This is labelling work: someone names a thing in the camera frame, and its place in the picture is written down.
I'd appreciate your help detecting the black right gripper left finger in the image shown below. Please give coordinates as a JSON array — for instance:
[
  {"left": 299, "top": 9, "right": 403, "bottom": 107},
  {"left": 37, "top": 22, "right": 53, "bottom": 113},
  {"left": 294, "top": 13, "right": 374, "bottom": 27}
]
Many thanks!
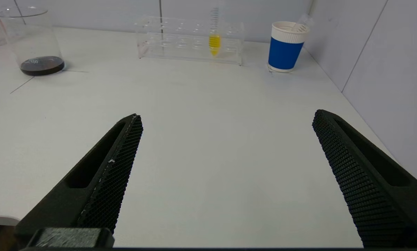
[{"left": 14, "top": 114, "right": 143, "bottom": 249}]

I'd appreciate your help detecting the clear glass beaker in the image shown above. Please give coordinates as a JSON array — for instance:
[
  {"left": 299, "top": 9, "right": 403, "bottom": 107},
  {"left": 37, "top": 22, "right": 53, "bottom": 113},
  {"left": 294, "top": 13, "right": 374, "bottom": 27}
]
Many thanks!
[{"left": 0, "top": 6, "right": 65, "bottom": 76}]

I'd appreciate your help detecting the test tube with red pigment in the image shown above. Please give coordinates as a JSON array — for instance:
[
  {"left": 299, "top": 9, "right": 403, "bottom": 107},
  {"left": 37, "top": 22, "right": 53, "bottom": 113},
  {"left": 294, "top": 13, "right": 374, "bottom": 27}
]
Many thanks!
[{"left": 291, "top": 13, "right": 314, "bottom": 32}]

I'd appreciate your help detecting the blue white paper cup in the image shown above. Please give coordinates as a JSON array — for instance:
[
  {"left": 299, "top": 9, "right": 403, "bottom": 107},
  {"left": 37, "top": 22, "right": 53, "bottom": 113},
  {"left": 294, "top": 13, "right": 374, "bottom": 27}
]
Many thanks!
[{"left": 267, "top": 21, "right": 310, "bottom": 73}]

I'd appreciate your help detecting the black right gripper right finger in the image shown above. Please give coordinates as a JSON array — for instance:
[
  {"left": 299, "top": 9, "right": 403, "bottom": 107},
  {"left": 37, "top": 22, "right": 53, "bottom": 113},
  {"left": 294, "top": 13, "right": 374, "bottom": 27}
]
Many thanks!
[{"left": 312, "top": 109, "right": 417, "bottom": 248}]

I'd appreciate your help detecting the test tube with yellow pigment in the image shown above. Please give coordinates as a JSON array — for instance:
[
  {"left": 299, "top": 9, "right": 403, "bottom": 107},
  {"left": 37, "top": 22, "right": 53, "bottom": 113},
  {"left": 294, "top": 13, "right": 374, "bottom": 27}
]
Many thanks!
[{"left": 208, "top": 6, "right": 223, "bottom": 56}]

